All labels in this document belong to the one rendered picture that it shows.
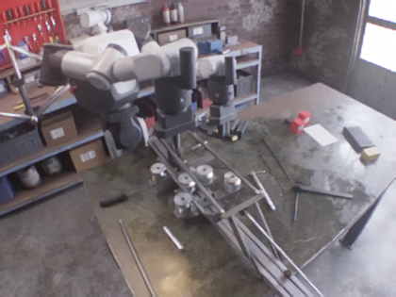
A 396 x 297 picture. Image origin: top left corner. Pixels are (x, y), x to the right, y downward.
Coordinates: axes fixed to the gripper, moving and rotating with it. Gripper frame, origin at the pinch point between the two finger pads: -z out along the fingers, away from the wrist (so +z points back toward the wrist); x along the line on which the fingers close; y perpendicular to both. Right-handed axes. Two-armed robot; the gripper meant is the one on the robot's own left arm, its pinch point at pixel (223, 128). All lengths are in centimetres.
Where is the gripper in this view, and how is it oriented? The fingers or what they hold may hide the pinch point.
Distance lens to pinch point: 99.7
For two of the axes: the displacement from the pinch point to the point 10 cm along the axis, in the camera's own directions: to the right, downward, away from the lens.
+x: 7.2, -3.4, 6.1
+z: -0.9, -9.1, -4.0
